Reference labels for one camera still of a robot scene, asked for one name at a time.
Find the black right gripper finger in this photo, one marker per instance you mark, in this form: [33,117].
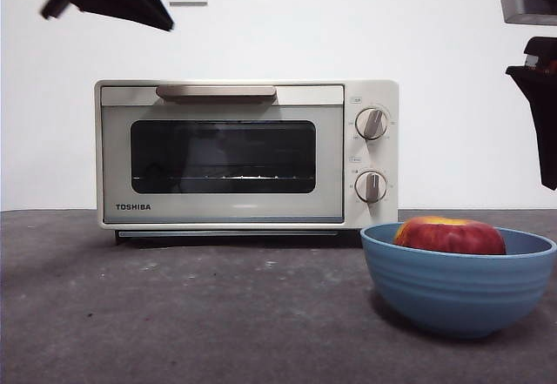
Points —
[546,118]

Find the red apple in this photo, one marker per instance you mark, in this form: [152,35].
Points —
[448,236]

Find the blue ribbed bowl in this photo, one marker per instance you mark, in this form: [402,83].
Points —
[452,292]

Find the cream Toshiba toaster oven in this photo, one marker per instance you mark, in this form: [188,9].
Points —
[391,162]

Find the cream oven knob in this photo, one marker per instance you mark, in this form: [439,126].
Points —
[371,187]
[371,123]

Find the black oven foot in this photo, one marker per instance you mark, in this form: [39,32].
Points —
[117,238]

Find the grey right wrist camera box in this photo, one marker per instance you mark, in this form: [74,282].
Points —
[526,3]

